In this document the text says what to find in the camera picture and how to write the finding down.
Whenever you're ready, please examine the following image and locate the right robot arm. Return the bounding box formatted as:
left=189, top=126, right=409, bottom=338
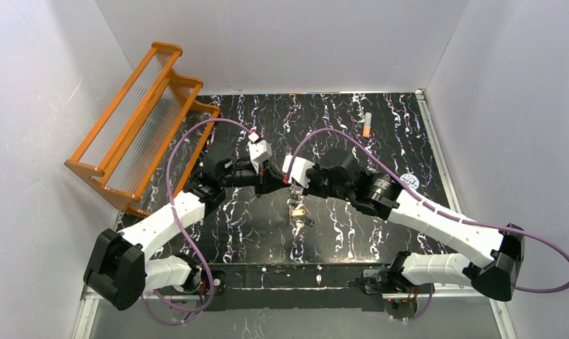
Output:
left=282, top=150, right=525, bottom=302

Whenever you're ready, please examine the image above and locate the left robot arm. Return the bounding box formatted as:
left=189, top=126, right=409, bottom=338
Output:
left=83, top=139, right=286, bottom=311

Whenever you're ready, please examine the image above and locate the yellow key tag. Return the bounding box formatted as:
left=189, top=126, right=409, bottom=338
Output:
left=290, top=208, right=306, bottom=218

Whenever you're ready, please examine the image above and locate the black key fob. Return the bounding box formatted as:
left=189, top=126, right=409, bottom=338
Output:
left=296, top=216, right=315, bottom=227

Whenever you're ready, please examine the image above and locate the orange white marker pen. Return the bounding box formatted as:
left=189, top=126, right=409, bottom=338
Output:
left=362, top=112, right=372, bottom=138

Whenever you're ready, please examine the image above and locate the blue white round jar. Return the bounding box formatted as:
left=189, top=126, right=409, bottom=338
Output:
left=400, top=173, right=420, bottom=190

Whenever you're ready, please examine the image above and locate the orange wooden shelf rack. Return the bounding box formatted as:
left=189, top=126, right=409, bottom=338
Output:
left=64, top=42, right=221, bottom=217

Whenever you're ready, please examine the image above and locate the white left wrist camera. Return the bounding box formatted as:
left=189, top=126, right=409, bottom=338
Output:
left=248, top=131, right=272, bottom=174

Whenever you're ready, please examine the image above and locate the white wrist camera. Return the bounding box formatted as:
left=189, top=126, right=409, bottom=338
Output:
left=248, top=131, right=272, bottom=174
left=282, top=155, right=315, bottom=188

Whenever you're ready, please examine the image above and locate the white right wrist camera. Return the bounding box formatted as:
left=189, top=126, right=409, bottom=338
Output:
left=282, top=155, right=315, bottom=188

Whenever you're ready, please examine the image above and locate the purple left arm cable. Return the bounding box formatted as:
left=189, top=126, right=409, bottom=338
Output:
left=139, top=117, right=262, bottom=326

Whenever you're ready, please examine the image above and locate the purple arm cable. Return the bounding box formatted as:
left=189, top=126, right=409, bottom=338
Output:
left=139, top=117, right=262, bottom=326
left=287, top=129, right=569, bottom=322

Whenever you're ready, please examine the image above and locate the aluminium frame rail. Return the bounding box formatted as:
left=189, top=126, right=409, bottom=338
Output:
left=71, top=266, right=517, bottom=339

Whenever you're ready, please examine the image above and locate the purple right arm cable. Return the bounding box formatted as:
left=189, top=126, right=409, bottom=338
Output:
left=287, top=129, right=569, bottom=322

